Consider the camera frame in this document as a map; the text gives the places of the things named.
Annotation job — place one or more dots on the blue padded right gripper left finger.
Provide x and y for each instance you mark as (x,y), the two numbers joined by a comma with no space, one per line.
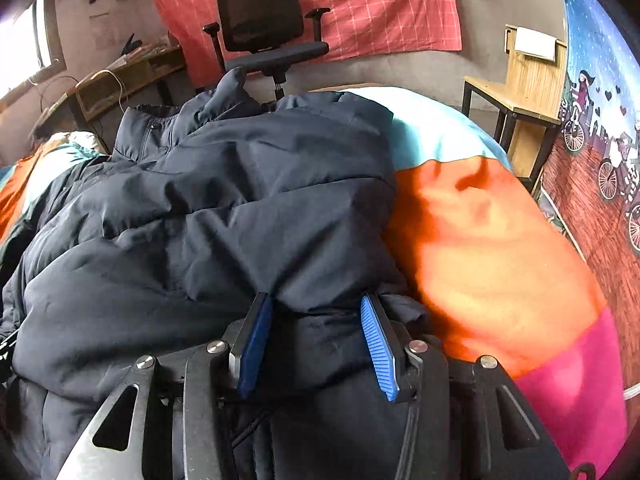
(247,341)

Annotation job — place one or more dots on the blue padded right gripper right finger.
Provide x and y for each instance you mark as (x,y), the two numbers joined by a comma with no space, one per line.
(387,354)

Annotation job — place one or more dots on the dark navy puffer jacket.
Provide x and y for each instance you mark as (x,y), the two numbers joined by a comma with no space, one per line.
(160,246)

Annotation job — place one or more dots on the colourful striped bed blanket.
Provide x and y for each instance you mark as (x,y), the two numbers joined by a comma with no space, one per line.
(490,275)

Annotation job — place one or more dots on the blue bicycle print curtain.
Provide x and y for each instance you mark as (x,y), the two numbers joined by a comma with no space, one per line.
(592,176)

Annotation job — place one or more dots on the wooden desk with shelves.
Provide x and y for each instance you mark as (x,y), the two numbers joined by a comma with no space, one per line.
(86,106)

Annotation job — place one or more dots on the wooden chair with black legs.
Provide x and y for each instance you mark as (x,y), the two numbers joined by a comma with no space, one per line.
(528,101)

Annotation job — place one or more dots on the black office chair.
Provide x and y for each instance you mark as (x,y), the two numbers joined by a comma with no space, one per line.
(267,37)

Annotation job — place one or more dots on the red checked wall cloth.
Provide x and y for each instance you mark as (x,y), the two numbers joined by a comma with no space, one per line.
(352,28)

